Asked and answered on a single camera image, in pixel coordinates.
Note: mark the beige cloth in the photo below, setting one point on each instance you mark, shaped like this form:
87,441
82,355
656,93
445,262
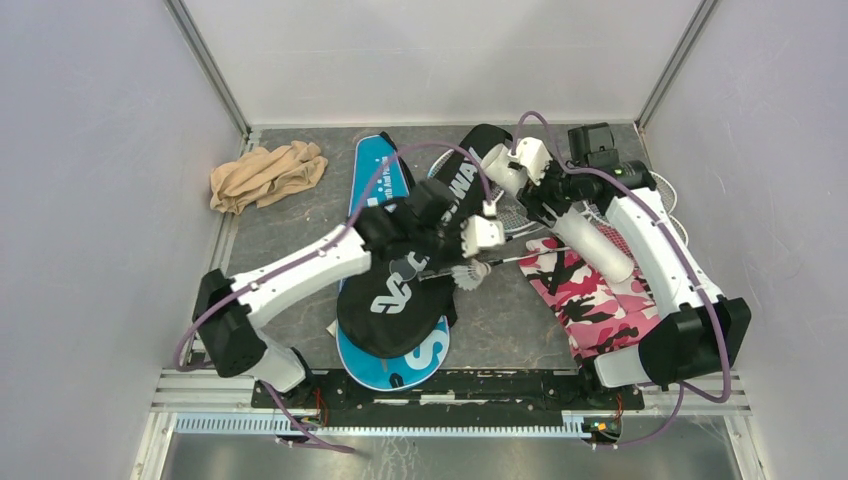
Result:
262,177

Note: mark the white shuttlecock tube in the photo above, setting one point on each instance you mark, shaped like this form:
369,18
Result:
572,228

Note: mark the white feather shuttlecock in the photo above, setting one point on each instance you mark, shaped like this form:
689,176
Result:
470,275

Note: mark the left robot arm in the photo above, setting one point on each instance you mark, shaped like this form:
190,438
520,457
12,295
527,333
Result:
375,257

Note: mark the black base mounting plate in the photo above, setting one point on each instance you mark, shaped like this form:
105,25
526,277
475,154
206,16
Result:
462,398

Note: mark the black Crossway racket bag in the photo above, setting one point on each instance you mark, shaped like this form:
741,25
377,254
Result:
388,311

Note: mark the blue badminton racket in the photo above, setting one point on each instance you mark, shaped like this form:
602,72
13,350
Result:
512,216
455,171

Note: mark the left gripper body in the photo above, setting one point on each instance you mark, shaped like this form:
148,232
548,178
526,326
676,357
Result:
446,242

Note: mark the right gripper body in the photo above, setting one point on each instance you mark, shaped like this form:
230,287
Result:
556,190

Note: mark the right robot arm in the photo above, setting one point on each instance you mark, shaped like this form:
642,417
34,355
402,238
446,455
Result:
609,212

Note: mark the pink camouflage cloth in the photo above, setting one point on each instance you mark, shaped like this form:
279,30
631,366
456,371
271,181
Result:
598,317

